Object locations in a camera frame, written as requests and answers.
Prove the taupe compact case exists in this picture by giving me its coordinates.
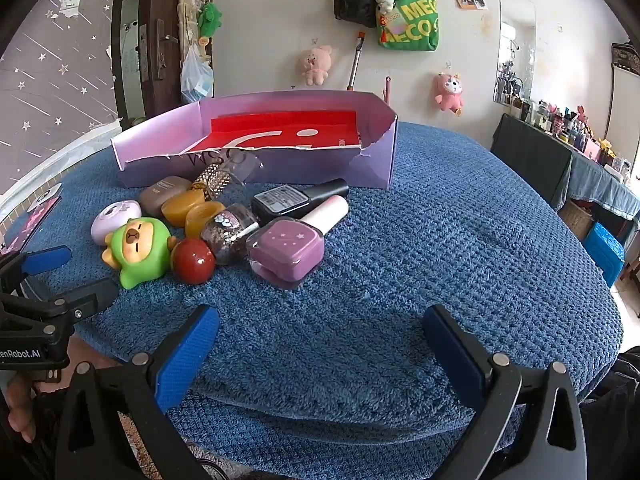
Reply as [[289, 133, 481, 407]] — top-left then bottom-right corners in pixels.
[[138, 176, 193, 218]]

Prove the dresser with dark cloth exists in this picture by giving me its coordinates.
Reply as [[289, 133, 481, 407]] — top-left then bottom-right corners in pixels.
[[490, 112, 640, 221]]

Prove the green tote bag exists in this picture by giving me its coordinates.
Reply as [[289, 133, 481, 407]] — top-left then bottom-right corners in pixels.
[[377, 0, 441, 53]]

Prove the pink plush toy white face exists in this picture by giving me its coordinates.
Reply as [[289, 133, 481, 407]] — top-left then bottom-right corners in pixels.
[[432, 72, 465, 116]]

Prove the person's left hand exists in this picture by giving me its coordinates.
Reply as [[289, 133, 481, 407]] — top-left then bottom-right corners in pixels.
[[6, 371, 37, 443]]

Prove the blue plastic stool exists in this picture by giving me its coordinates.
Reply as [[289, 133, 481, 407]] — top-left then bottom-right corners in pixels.
[[582, 222, 626, 288]]

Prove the beige hanging organizer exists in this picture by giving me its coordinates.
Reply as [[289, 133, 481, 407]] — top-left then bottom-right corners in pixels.
[[177, 0, 201, 61]]

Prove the glitter bottle round red cap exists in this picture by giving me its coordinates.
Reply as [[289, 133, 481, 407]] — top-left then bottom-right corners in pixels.
[[171, 204, 261, 286]]

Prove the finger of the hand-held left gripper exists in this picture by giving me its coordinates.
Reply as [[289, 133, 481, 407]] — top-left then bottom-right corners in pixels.
[[60, 278, 119, 323], [0, 245, 72, 293]]

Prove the clear plastic bag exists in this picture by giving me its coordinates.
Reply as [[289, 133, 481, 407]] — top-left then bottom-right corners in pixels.
[[180, 45, 215, 106]]

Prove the broom handle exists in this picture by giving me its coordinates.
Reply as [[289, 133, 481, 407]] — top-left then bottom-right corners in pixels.
[[346, 31, 364, 92]]

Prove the wall mirror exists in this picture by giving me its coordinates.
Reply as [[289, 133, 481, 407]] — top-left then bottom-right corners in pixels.
[[492, 0, 537, 108]]

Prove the white card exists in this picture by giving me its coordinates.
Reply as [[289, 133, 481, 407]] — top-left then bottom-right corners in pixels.
[[27, 183, 63, 211]]

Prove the blue knitted blanket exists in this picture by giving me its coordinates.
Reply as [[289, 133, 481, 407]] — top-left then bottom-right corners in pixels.
[[0, 121, 626, 448]]

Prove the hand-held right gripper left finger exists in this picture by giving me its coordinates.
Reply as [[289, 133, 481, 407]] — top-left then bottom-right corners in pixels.
[[55, 304, 221, 480]]

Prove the brown door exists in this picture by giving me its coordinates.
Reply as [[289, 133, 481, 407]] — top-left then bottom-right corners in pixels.
[[111, 0, 183, 123]]

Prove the green bear toy figure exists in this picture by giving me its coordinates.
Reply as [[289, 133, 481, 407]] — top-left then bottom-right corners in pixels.
[[102, 217, 178, 290]]

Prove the purple cardboard box red inside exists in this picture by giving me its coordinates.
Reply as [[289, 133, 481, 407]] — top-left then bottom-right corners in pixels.
[[111, 91, 399, 190]]

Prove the metal door handle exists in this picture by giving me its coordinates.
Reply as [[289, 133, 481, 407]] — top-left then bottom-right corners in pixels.
[[155, 19, 179, 81]]

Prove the lilac round case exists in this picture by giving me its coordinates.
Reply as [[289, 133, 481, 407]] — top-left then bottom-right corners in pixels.
[[91, 199, 142, 246]]

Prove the black nail polish bottle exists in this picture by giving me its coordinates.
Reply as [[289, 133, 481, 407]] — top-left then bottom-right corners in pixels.
[[251, 178, 350, 221]]

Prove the row of cosmetics bottles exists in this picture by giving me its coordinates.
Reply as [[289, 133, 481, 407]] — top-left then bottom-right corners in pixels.
[[510, 97, 631, 176]]

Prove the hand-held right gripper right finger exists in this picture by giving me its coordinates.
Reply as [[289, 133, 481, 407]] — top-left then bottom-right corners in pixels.
[[422, 304, 588, 480]]

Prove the purple nail polish bottle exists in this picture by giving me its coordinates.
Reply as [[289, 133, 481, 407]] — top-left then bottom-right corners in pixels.
[[246, 195, 349, 290]]

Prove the pink photo card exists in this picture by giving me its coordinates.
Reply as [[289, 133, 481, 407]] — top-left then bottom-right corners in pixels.
[[0, 197, 61, 256]]

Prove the green plush toy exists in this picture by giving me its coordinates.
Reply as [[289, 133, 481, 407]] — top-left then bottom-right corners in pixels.
[[197, 2, 222, 38]]

